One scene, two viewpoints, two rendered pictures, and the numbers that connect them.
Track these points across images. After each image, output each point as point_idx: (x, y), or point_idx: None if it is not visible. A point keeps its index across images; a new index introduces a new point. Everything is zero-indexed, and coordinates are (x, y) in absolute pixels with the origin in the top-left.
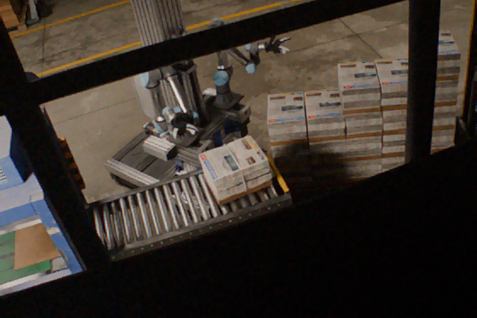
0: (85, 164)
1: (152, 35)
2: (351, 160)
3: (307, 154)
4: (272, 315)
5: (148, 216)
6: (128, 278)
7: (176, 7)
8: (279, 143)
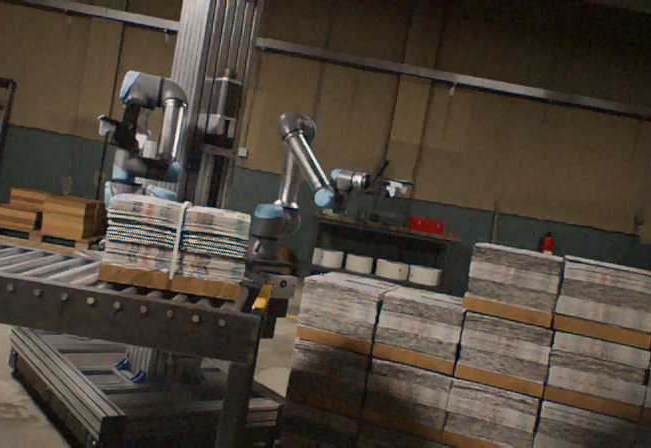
0: None
1: (188, 65)
2: (451, 442)
3: (359, 386)
4: None
5: (4, 421)
6: None
7: (247, 42)
8: (313, 336)
